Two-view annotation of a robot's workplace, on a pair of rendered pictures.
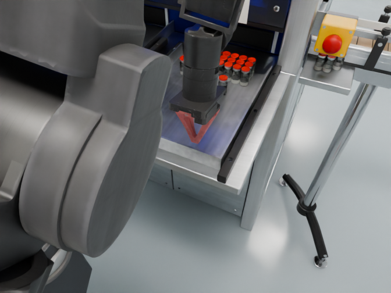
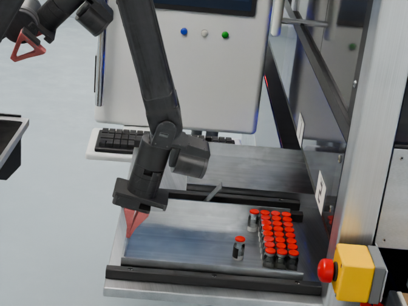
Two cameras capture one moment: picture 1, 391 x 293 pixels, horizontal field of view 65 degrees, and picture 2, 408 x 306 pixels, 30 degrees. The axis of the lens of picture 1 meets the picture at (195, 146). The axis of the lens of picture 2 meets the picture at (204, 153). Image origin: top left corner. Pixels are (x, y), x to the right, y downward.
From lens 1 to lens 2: 1.23 m
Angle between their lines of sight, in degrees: 55
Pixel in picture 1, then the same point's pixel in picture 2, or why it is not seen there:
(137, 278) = not seen: outside the picture
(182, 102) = (122, 183)
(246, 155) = (150, 286)
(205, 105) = (125, 192)
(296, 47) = not seen: hidden behind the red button
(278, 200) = not seen: outside the picture
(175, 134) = (150, 241)
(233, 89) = (249, 265)
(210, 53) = (142, 153)
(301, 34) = (333, 250)
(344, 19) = (363, 257)
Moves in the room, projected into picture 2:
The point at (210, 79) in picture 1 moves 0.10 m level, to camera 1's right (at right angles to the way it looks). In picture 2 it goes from (138, 175) to (159, 200)
